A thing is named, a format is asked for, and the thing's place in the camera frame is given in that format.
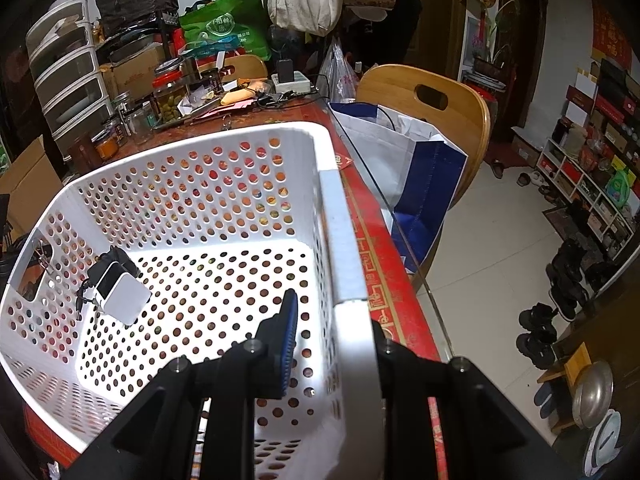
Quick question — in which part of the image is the brown ceramic jar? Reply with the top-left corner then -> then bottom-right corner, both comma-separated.
67,132 -> 101,171

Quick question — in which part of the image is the red lid pickle jar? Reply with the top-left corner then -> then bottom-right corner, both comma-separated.
152,60 -> 191,123

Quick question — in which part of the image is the white plastic drawer tower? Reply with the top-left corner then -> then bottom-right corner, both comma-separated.
25,0 -> 113,143

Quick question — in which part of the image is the metal binder clip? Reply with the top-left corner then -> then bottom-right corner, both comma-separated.
30,242 -> 57,276

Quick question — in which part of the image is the clear plastic bag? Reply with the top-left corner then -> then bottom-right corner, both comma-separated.
316,37 -> 358,103

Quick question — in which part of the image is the black power adapter with cable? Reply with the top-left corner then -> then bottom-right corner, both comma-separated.
75,246 -> 141,320

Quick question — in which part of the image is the empty glass jar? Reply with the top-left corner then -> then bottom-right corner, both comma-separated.
125,102 -> 153,143

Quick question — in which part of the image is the flat brown cardboard box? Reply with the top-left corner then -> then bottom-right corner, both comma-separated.
0,135 -> 63,233

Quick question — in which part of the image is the white and black power adapter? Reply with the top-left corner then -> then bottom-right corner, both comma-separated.
95,265 -> 152,326

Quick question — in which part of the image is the dark wooden door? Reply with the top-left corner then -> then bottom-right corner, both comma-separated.
492,0 -> 548,131

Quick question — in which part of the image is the dark doormat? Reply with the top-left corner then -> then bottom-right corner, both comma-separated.
542,205 -> 596,261

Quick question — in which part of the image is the wooden chair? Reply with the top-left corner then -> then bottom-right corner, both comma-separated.
356,64 -> 492,281
197,54 -> 268,81

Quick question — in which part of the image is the orange filled jar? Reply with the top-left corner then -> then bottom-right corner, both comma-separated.
92,130 -> 121,161

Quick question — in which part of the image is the yellow snack package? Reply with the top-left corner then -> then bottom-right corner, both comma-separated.
220,87 -> 256,106

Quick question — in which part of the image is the potted green plant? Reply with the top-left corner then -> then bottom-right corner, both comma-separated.
492,0 -> 521,61

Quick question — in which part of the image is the stack of gift boxes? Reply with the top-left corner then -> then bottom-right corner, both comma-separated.
552,57 -> 640,171

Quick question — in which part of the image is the white round appliance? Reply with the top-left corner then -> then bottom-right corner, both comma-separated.
585,410 -> 623,478

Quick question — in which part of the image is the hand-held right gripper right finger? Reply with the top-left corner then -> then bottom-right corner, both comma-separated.
372,322 -> 586,480

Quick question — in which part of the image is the red printed tablecloth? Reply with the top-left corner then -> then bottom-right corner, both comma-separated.
22,95 -> 451,480

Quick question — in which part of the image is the black shoes pair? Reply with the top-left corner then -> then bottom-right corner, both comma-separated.
546,239 -> 592,320
517,302 -> 558,368

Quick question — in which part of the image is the printed cardboard box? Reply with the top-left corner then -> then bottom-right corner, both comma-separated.
102,42 -> 168,101

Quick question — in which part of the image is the small wooden stool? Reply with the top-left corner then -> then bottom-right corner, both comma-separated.
537,342 -> 593,431

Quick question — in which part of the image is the white cubby shelf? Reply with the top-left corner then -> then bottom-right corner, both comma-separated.
537,137 -> 640,261

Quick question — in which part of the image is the blue and white shopping bag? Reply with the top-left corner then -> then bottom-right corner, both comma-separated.
329,102 -> 468,276

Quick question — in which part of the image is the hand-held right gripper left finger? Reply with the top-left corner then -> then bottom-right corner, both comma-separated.
60,290 -> 301,480

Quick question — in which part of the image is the red wall couplet poster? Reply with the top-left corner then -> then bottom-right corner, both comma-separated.
592,0 -> 633,68

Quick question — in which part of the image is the metal pot lid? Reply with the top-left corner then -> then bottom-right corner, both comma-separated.
572,360 -> 613,428

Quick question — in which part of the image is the white perforated plastic basket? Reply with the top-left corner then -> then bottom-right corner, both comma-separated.
0,121 -> 382,480

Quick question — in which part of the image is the green shopping bag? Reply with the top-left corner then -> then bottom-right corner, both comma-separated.
179,0 -> 272,61

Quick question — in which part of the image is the white power strip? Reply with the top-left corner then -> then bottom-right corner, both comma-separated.
271,71 -> 313,95

